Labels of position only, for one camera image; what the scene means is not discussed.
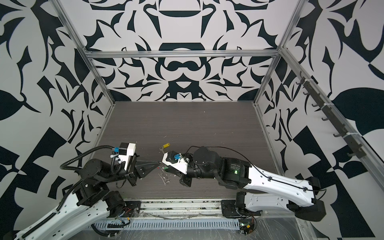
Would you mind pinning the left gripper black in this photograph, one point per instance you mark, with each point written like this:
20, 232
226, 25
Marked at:
141, 165

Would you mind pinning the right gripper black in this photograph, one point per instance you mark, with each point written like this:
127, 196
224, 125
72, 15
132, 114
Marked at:
186, 179

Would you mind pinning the large wire keyring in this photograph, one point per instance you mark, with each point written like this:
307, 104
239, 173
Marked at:
164, 176

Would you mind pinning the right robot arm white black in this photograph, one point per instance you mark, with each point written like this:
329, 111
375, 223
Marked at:
257, 190

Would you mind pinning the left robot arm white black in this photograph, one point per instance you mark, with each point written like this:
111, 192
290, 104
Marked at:
87, 202

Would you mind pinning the small circuit board green led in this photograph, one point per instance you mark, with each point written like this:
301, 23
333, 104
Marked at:
247, 226

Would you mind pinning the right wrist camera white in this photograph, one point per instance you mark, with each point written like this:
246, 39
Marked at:
176, 160

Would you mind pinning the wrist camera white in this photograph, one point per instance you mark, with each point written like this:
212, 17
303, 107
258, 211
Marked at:
176, 160
123, 155

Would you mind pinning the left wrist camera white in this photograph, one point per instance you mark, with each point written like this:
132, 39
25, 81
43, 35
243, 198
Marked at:
123, 155

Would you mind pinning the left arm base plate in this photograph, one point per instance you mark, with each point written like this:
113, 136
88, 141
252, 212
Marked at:
131, 209

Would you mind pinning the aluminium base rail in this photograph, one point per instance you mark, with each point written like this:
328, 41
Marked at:
157, 208

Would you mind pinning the white slotted cable duct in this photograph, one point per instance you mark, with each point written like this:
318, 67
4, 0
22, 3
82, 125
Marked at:
185, 224

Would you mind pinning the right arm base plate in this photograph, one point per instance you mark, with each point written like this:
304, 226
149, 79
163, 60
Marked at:
230, 211

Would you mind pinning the wall hook rack dark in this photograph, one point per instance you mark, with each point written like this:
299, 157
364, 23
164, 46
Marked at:
333, 115

